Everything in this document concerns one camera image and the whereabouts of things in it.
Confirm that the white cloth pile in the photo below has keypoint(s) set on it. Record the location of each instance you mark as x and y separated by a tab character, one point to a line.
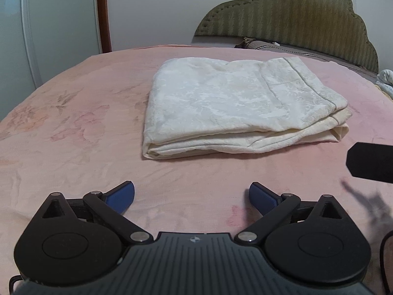
386	81

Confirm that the brown grey pillow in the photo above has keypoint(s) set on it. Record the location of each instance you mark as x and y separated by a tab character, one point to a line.
267	44

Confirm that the cream pants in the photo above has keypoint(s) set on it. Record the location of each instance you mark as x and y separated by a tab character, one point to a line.
233	104

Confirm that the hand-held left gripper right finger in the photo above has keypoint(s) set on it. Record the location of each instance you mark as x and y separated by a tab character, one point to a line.
261	195

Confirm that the pink bed sheet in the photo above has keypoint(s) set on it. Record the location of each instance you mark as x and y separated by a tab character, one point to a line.
76	129

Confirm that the white flower print wardrobe door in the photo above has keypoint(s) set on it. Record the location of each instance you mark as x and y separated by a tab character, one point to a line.
55	30

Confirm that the brown wooden wardrobe frame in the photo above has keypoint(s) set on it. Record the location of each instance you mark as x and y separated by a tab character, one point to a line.
103	15

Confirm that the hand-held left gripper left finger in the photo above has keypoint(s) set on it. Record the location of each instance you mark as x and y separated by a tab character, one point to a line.
121	195

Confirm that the olive green padded headboard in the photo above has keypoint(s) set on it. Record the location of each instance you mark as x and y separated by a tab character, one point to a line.
301	15

